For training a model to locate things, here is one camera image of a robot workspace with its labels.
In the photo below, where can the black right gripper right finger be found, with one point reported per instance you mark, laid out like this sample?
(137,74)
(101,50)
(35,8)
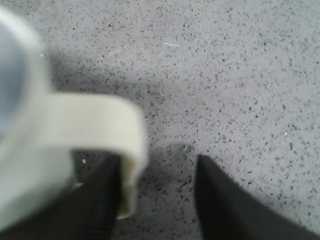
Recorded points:
(227,212)

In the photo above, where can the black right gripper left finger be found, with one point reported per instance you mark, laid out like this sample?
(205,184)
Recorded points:
(88,213)

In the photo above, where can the cream HOME mug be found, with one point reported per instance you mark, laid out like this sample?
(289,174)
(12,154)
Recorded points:
(39,128)

